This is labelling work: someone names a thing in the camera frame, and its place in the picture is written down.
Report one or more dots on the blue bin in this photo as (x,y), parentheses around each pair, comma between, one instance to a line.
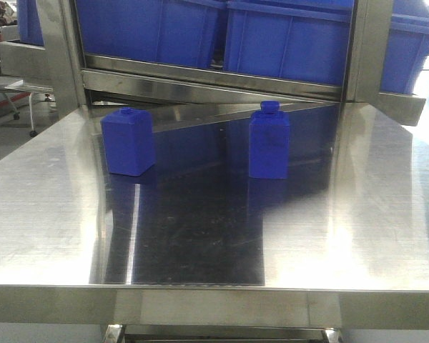
(169,32)
(407,48)
(295,40)
(28,23)

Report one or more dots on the blue bin centre right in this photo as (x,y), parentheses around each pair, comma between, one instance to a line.
(295,40)

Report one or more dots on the blue block part with cap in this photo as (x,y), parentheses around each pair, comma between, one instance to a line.
(269,142)

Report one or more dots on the grey office chair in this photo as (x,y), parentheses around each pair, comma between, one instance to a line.
(13,84)

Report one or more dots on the blue bin far left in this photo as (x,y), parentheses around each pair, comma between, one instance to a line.
(28,23)

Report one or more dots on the blue bin centre left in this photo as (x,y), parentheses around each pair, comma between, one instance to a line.
(169,32)

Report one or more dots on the stainless steel shelf rack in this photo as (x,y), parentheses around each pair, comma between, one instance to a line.
(77,79)

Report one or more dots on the blue bin far right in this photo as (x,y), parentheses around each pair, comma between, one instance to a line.
(407,48)

